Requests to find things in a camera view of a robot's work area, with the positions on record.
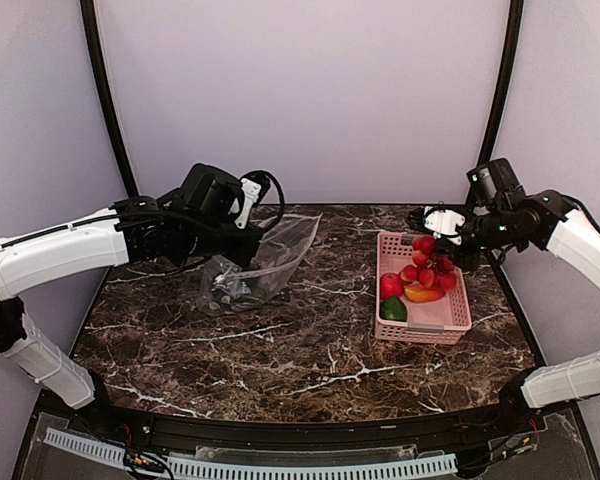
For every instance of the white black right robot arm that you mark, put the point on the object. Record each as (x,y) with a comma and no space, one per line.
(512,219)

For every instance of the black frame post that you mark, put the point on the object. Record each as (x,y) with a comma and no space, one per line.
(105,97)
(503,81)

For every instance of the black left frame post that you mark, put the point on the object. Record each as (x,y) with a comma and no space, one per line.
(105,97)

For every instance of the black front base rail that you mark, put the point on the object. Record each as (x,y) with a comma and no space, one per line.
(479,436)

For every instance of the pink perforated plastic basket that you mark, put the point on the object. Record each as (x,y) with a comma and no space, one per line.
(441,322)

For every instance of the clear zip top bag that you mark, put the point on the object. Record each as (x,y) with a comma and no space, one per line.
(226,288)

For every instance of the black right frame post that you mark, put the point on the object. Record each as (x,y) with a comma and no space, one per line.
(503,81)

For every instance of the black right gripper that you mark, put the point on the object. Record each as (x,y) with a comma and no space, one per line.
(468,262)

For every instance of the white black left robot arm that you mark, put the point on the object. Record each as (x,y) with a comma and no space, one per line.
(127,232)

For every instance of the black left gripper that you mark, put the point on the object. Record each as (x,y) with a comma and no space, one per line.
(243,255)

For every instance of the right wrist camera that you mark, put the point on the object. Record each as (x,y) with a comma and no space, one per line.
(439,221)

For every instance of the orange yellow mango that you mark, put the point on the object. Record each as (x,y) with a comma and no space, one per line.
(419,294)

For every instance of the white slotted cable duct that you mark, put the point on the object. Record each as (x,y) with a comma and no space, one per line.
(226,463)

